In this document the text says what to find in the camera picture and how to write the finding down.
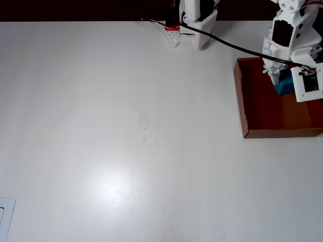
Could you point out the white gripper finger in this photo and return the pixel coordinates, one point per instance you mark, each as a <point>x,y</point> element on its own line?
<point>275,71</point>

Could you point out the blue cube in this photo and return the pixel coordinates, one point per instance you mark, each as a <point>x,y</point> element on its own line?
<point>286,87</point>

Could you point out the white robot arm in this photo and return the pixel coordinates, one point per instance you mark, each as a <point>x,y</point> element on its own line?
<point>202,35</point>

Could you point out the brown cardboard box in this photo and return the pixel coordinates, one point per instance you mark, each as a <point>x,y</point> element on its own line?
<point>272,116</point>

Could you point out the black red table clamp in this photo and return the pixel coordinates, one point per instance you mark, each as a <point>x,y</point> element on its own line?
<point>171,15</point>

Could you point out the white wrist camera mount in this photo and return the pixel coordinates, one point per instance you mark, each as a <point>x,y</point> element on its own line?
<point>300,88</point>

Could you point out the white perforated base plate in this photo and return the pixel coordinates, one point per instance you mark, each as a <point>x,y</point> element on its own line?
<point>173,39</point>

